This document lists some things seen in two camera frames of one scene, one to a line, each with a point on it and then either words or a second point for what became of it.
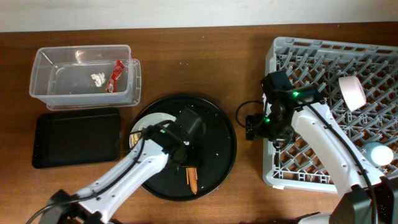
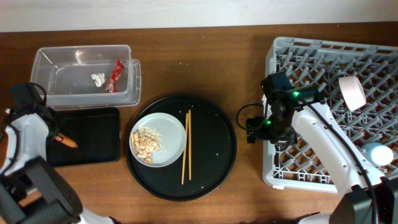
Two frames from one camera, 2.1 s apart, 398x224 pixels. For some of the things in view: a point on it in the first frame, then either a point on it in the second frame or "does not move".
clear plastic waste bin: x=86 y=77 does not move
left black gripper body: x=192 y=155 -> x=56 y=125
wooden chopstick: x=187 y=177 -> x=185 y=146
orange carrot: x=193 y=179 -> x=66 y=140
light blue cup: x=378 y=154 does not move
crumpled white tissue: x=99 y=78 does not move
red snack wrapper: x=118 y=70 does not move
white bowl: x=353 y=92 does not move
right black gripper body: x=262 y=125 does not move
